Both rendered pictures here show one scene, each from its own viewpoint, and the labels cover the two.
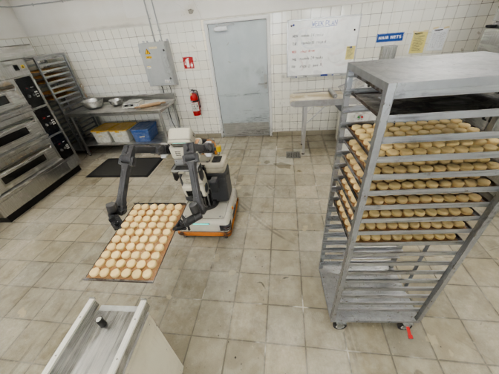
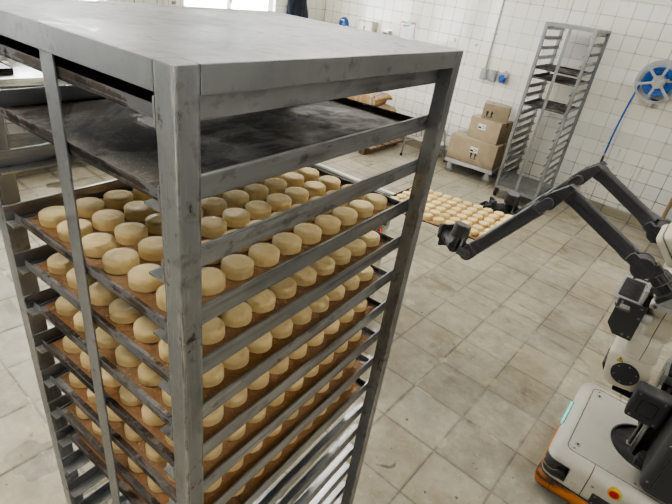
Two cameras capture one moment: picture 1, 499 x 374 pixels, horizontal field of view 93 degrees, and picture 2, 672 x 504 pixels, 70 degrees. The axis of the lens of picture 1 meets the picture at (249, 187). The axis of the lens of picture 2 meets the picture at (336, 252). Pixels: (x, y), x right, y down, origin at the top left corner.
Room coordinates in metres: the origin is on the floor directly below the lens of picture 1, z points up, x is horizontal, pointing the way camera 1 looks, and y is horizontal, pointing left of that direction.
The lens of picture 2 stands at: (1.58, -1.51, 1.90)
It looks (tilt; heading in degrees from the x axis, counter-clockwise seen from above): 29 degrees down; 116
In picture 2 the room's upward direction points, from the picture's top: 9 degrees clockwise
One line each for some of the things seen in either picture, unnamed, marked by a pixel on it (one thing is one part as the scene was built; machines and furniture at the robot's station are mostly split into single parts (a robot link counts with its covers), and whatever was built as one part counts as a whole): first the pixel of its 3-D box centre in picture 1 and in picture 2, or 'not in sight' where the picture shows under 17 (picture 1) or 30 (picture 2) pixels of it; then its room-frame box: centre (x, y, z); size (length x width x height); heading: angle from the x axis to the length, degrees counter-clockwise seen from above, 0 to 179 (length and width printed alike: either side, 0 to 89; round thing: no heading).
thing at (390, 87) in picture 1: (350, 245); not in sight; (0.85, -0.53, 0.97); 0.03 x 0.03 x 1.70; 84
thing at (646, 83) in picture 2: not in sight; (642, 117); (1.89, 4.38, 1.10); 0.41 x 0.17 x 1.10; 170
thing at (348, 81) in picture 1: (331, 196); (374, 384); (1.29, -0.57, 0.97); 0.03 x 0.03 x 1.70; 84
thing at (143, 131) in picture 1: (145, 131); not in sight; (4.68, 1.99, 0.36); 0.47 x 0.38 x 0.26; 172
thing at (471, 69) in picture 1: (388, 221); (232, 414); (1.04, -0.85, 0.93); 0.64 x 0.51 x 1.78; 84
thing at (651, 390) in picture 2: (203, 188); (633, 382); (2.06, 0.49, 0.61); 0.28 x 0.27 x 0.25; 81
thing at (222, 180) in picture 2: (410, 87); (332, 144); (1.23, -0.87, 1.68); 0.64 x 0.03 x 0.03; 84
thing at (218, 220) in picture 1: (209, 210); (633, 467); (2.24, 0.52, 0.16); 0.67 x 0.64 x 0.25; 171
